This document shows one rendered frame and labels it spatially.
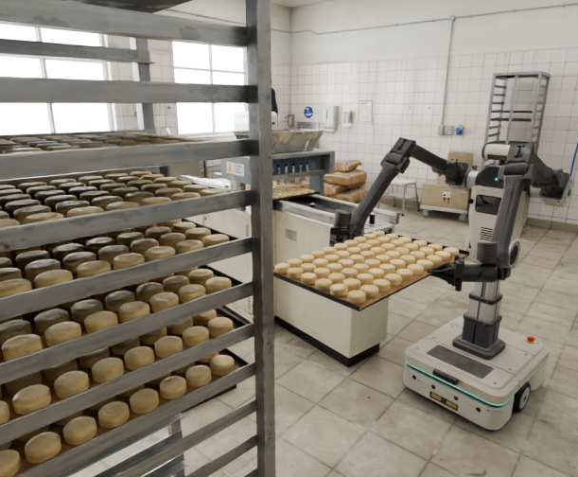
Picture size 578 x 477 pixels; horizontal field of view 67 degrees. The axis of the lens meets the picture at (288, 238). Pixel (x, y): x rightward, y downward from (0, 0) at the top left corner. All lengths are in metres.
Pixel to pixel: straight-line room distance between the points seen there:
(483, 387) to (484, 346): 0.27
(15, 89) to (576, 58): 5.98
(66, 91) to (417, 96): 6.26
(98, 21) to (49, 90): 0.11
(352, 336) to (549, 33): 4.70
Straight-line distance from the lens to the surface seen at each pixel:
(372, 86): 7.07
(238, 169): 2.75
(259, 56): 0.77
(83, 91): 0.66
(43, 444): 0.86
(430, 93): 6.67
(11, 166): 0.64
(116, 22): 0.69
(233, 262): 3.02
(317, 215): 2.53
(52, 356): 0.73
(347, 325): 2.54
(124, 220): 0.70
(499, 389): 2.31
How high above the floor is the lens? 1.48
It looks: 17 degrees down
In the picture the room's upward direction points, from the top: straight up
